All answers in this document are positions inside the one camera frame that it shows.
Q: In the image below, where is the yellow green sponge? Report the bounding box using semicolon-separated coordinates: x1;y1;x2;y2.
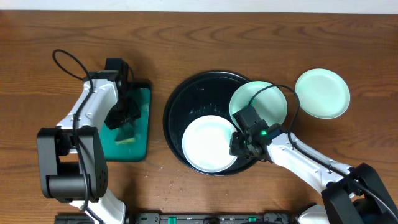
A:
115;123;136;145

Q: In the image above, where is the white plate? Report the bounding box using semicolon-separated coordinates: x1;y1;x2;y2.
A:
182;115;237;174

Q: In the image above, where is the mint plate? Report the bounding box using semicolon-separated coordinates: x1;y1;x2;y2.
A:
229;81;288;129
295;68;351;119

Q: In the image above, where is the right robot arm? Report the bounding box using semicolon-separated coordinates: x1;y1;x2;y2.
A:
230;121;397;224

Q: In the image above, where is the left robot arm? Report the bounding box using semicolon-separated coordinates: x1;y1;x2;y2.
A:
37;58;141;223

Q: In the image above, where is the black rectangular sponge tray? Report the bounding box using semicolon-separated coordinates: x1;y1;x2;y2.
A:
99;80;152;162

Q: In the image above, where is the round black tray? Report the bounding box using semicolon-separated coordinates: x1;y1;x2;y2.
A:
163;71;250;172

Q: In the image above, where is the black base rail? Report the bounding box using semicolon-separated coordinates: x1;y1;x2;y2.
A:
54;211;299;224

